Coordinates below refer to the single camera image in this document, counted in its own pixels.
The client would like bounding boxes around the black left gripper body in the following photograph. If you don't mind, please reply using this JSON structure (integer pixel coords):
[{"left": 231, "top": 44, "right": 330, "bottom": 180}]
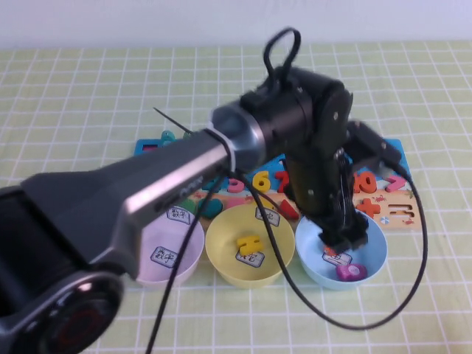
[{"left": 285, "top": 147, "right": 369, "bottom": 234}]

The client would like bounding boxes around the thin black cable tie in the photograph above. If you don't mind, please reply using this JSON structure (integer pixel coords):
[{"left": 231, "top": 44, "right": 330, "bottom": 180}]
[{"left": 153, "top": 106, "right": 191, "bottom": 134}]

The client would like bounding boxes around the white cable tie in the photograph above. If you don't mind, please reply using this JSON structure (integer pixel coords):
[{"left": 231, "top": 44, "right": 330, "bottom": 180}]
[{"left": 208, "top": 117, "right": 239, "bottom": 174}]

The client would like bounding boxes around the orange wooden number 10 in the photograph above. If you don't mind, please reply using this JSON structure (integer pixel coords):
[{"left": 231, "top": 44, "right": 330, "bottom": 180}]
[{"left": 353, "top": 172, "right": 378, "bottom": 195}]

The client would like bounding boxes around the red wooden number 7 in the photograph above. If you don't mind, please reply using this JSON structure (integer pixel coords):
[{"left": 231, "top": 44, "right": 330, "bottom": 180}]
[{"left": 274, "top": 170, "right": 292, "bottom": 194}]

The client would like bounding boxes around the yellow plastic bowl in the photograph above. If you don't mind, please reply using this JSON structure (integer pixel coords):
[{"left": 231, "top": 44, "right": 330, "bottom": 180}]
[{"left": 204, "top": 204, "right": 296, "bottom": 289}]

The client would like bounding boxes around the teal heart shape piece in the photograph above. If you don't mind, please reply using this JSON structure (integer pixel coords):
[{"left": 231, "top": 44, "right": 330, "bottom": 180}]
[{"left": 198, "top": 198, "right": 223, "bottom": 219}]

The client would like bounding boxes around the magenta fish piece number 1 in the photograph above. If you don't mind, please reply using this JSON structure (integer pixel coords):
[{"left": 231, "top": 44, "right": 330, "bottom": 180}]
[{"left": 335, "top": 263, "right": 368, "bottom": 282}]

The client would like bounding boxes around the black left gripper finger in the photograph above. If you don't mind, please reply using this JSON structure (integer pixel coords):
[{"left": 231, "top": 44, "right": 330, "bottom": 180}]
[
  {"left": 344, "top": 217, "right": 370, "bottom": 250},
  {"left": 319, "top": 224, "right": 345, "bottom": 249}
]

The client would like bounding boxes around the black looping camera cable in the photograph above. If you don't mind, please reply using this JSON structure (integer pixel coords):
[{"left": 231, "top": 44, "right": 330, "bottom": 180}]
[{"left": 241, "top": 162, "right": 428, "bottom": 331}]

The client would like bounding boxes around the red triangle shape piece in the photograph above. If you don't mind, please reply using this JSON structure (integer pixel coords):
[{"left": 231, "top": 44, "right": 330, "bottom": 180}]
[{"left": 277, "top": 198, "right": 300, "bottom": 221}]

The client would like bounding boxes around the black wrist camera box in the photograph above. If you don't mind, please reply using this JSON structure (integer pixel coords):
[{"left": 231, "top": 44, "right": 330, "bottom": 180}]
[{"left": 348, "top": 119, "right": 402, "bottom": 169}]

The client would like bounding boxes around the short black wrist cable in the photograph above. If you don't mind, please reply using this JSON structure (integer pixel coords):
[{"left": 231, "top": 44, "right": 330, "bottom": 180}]
[{"left": 262, "top": 26, "right": 302, "bottom": 93}]

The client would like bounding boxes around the black hanging arm cable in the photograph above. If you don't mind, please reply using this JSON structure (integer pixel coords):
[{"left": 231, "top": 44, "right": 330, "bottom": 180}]
[{"left": 145, "top": 173, "right": 226, "bottom": 354}]

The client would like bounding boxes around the pink wooden number 5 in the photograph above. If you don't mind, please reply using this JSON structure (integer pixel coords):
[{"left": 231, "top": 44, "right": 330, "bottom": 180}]
[{"left": 227, "top": 176, "right": 246, "bottom": 194}]

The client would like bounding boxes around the red plus sign piece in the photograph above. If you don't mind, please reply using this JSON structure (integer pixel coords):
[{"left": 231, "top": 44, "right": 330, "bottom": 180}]
[{"left": 356, "top": 198, "right": 381, "bottom": 218}]

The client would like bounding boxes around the pink plastic bowl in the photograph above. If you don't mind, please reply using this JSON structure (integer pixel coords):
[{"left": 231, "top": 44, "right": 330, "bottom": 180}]
[{"left": 136, "top": 205, "right": 205, "bottom": 289}]

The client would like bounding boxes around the blue sea-themed puzzle board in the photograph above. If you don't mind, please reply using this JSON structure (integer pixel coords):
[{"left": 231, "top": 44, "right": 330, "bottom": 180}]
[{"left": 132, "top": 138, "right": 426, "bottom": 232}]

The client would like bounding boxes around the light blue plastic bowl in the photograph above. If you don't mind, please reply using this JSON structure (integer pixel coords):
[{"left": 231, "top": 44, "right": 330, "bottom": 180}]
[{"left": 295, "top": 212, "right": 389, "bottom": 291}]

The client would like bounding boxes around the yellow equals sign piece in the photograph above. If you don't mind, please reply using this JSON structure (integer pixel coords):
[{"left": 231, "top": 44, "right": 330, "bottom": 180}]
[{"left": 235, "top": 233, "right": 263, "bottom": 256}]

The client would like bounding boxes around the yellow wooden number 6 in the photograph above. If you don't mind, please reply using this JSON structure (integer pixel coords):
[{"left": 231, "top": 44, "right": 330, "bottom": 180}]
[{"left": 251, "top": 170, "right": 272, "bottom": 192}]

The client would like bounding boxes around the pink greater-than sign piece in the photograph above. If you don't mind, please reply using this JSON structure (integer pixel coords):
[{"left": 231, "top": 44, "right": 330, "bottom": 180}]
[{"left": 383, "top": 176, "right": 406, "bottom": 192}]

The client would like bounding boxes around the green checked tablecloth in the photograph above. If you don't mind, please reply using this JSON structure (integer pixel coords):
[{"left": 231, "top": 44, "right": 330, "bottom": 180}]
[{"left": 0, "top": 39, "right": 472, "bottom": 354}]

